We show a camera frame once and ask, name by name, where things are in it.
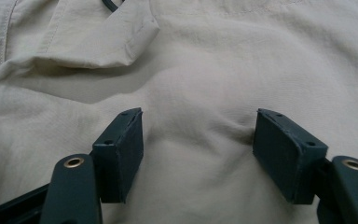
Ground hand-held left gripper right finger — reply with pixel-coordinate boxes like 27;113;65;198
252;107;329;206

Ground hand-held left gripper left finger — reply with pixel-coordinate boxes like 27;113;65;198
91;106;145;205

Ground beige drawstring shorts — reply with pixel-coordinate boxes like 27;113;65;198
0;0;358;224

